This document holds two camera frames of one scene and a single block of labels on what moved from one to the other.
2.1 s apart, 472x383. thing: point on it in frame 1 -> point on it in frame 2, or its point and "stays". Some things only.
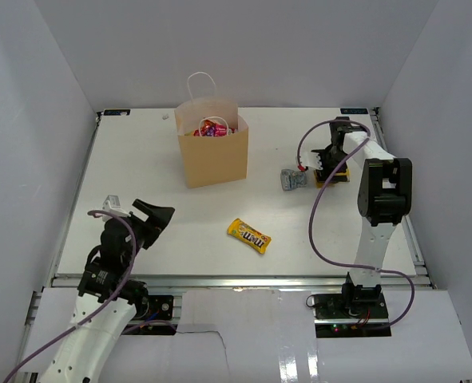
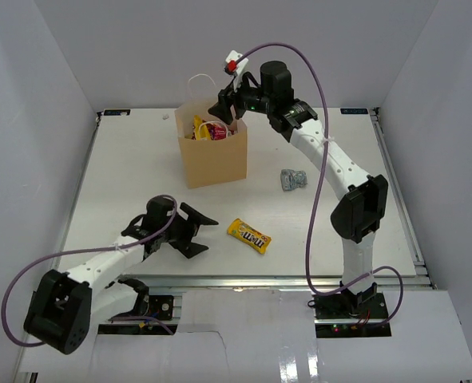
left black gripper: [157, 219] -> [185, 246]
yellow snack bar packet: [320, 184] -> [204, 134]
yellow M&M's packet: [249, 234] stays
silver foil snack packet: [291, 179] stays
